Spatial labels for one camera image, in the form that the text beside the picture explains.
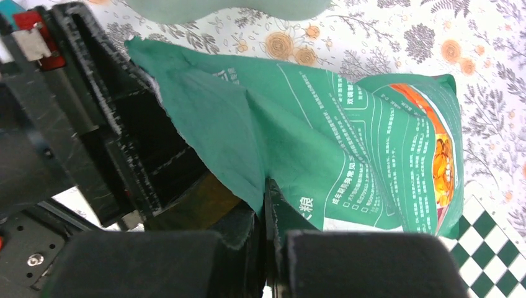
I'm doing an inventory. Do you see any orange plastic scoop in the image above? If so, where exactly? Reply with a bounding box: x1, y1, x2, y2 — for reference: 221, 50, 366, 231
143, 173, 241, 231

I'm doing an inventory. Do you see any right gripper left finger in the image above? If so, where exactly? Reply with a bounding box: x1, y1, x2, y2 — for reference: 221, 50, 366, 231
41, 203, 263, 297

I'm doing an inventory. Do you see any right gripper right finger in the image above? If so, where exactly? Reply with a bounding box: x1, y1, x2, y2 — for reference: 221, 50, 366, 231
265, 179, 468, 297

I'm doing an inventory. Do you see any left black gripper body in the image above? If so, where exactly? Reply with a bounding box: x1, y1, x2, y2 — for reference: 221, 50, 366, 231
1, 6, 123, 226

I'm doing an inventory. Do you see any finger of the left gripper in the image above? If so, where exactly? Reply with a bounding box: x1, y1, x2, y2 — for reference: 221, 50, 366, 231
51, 2, 207, 216

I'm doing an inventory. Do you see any green double pet bowl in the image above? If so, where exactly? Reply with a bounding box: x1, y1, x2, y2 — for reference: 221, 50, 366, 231
123, 0, 332, 25

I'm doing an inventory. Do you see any green white chessboard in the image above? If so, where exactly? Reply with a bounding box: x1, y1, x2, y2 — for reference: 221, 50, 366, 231
440, 196, 525, 297

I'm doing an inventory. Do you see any green dog food bag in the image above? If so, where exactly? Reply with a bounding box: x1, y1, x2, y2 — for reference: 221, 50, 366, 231
125, 38, 464, 238

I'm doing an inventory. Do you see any floral tablecloth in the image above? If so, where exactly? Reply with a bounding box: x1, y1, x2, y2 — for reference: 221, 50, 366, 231
24, 0, 526, 240

